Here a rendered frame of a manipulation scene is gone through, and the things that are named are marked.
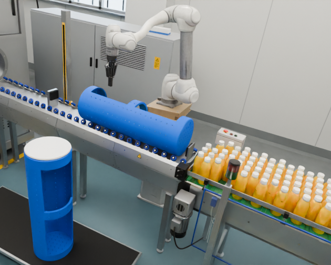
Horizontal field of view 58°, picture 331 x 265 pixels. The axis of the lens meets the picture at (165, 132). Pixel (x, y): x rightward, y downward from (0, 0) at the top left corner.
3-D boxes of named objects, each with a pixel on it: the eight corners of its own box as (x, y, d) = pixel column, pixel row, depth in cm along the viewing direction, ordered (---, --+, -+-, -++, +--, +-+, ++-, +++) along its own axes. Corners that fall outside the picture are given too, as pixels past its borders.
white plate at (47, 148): (13, 152, 179) (14, 154, 180) (57, 163, 175) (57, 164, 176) (40, 132, 203) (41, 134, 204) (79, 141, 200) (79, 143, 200)
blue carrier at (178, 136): (100, 113, 263) (101, 82, 251) (189, 147, 231) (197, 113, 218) (76, 123, 240) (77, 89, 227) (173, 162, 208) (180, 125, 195)
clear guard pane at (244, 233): (192, 244, 210) (205, 189, 188) (309, 304, 181) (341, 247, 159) (192, 244, 209) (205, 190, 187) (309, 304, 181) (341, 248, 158)
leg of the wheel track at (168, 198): (158, 246, 262) (168, 190, 233) (164, 250, 259) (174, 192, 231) (155, 251, 257) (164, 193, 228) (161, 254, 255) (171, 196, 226)
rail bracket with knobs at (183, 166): (179, 172, 208) (181, 160, 203) (188, 176, 205) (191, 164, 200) (173, 179, 200) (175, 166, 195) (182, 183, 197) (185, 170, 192)
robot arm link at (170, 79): (171, 94, 281) (173, 71, 272) (184, 100, 269) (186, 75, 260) (157, 96, 272) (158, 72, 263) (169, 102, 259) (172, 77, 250)
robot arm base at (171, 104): (163, 98, 287) (164, 92, 285) (183, 103, 276) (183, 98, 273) (152, 102, 273) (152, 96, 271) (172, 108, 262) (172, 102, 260)
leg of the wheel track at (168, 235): (166, 236, 273) (176, 181, 244) (171, 239, 271) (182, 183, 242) (163, 240, 268) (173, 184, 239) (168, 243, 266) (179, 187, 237)
